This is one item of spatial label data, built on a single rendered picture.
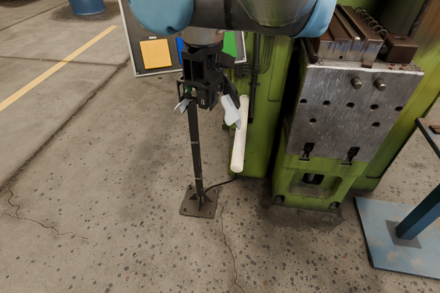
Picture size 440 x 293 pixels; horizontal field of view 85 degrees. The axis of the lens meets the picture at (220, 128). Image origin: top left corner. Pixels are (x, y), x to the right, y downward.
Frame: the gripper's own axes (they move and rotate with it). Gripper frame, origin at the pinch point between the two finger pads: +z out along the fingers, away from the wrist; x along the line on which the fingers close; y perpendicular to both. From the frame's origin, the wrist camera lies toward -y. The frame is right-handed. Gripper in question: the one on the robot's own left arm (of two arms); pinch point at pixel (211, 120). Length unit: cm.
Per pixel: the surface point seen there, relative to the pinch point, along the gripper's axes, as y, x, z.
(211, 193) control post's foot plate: -36, -19, 92
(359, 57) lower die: -53, 33, 1
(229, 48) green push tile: -25.7, -5.7, -6.8
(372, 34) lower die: -58, 35, -6
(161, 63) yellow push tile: -11.6, -20.9, -5.3
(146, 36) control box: -13.4, -25.7, -11.6
